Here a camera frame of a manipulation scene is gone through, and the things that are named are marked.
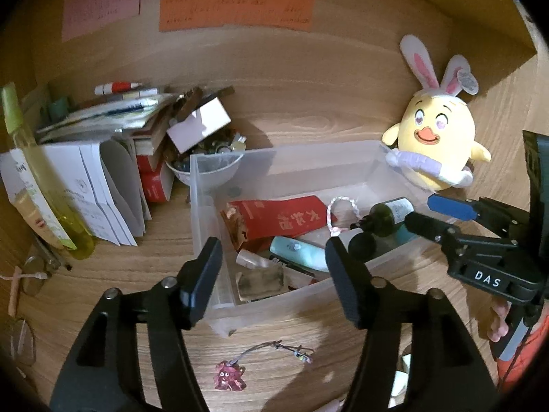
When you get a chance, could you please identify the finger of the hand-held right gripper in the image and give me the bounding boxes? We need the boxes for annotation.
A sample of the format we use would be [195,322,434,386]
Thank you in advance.
[428,193,479,222]
[405,212,457,243]

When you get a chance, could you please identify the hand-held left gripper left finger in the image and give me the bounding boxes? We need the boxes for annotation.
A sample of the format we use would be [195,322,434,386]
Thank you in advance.
[49,237,224,412]

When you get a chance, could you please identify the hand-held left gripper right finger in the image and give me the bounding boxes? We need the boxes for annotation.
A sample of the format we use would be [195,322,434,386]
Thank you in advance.
[325,236,500,412]

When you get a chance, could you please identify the dark green bottle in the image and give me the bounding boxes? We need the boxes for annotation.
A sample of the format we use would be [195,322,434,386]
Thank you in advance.
[351,197,416,238]

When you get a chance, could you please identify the red and white twisted cord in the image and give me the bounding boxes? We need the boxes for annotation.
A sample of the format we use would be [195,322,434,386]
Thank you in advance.
[327,196,357,237]

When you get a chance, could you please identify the clear plastic bin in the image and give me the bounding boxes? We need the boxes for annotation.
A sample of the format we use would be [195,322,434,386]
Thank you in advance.
[189,139,434,339]

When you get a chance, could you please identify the red foil pouch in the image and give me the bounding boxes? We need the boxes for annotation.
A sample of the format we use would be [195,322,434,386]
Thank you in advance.
[221,195,324,252]

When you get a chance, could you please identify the person's right forearm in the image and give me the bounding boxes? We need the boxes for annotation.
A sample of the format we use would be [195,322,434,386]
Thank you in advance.
[498,305,545,389]

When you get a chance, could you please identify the person's right hand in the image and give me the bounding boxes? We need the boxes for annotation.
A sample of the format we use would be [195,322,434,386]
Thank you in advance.
[489,300,511,344]

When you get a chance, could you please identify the black flat item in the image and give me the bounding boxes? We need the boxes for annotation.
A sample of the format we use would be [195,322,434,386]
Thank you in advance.
[268,255,320,284]

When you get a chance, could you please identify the teal tube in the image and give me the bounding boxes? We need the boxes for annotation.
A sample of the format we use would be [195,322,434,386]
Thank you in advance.
[269,236,331,272]

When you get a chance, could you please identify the small clear tube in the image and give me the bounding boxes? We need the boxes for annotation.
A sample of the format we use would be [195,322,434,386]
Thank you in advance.
[236,249,275,269]

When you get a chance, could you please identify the worn brown packet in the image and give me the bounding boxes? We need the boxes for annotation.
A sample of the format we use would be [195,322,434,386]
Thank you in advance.
[237,266,286,303]

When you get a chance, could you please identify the yellow chick plush toy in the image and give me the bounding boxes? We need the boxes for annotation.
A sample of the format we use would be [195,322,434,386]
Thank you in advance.
[382,34,492,192]

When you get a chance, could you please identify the white bowl of small items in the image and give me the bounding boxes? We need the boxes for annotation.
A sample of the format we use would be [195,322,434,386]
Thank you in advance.
[166,152,243,190]

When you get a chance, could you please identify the red box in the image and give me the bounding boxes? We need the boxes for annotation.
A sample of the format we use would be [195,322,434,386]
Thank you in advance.
[137,154,174,203]

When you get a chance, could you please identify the white crumpled paper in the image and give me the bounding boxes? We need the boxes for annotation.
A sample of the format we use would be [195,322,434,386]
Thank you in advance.
[388,352,414,408]

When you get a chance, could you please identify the pile of small metal bits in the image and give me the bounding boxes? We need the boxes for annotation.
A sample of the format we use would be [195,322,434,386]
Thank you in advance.
[172,131,247,168]

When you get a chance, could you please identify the white folded cartons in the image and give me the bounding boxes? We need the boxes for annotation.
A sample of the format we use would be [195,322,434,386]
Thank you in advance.
[0,139,152,247]

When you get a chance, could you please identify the small white open box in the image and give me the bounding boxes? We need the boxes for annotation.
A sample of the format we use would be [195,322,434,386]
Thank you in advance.
[166,96,231,154]

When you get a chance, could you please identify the eyeglasses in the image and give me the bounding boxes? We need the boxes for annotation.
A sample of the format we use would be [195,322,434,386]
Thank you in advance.
[6,318,37,367]
[19,249,71,297]

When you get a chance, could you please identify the stack of papers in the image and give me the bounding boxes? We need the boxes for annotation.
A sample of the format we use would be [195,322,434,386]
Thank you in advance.
[36,92,176,142]

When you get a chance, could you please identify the yellow-green spray bottle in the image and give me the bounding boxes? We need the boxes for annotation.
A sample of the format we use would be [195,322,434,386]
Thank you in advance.
[0,83,96,260]

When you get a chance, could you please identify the white pen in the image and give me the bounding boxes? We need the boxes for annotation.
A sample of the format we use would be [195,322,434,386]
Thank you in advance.
[116,88,159,101]

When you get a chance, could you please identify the red and white marker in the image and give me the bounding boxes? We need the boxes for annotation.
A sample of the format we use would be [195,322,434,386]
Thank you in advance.
[94,81,140,96]

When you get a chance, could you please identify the small green jar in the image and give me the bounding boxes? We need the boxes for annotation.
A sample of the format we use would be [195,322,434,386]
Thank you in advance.
[47,96,71,123]

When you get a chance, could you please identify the orange paper note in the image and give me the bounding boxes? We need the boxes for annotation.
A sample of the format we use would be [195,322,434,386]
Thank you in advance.
[159,0,317,34]

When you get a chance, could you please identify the pink paper note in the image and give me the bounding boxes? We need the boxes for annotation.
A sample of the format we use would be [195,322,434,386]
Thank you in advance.
[61,0,143,43]

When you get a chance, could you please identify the pink charm keychain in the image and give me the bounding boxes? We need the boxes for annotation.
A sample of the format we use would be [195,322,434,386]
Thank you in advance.
[214,341,315,392]

